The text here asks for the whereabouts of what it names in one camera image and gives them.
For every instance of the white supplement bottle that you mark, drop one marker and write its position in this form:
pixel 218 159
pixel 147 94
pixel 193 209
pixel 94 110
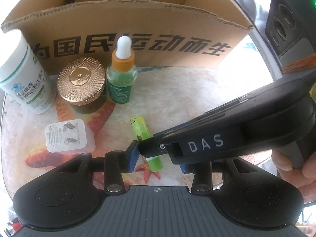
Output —
pixel 22 75

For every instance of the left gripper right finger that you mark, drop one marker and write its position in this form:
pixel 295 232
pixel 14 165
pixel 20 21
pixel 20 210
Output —
pixel 207 177

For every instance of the green dropper bottle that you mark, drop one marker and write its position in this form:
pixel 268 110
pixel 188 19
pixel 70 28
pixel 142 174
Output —
pixel 122 72

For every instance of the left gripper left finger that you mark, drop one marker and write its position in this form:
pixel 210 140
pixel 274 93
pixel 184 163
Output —
pixel 113 164

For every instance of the white power adapter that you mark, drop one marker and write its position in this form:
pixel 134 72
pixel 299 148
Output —
pixel 69 137

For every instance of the black gold lipstick tube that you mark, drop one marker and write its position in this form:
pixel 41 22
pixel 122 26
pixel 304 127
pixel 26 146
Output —
pixel 68 2

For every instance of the gold lid cream jar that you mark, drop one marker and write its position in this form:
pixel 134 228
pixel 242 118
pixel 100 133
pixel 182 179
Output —
pixel 82 83

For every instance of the brown cardboard box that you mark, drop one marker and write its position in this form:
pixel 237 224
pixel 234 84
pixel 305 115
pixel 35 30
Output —
pixel 163 32

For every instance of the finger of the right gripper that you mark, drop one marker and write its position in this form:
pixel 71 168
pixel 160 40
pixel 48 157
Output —
pixel 154 146

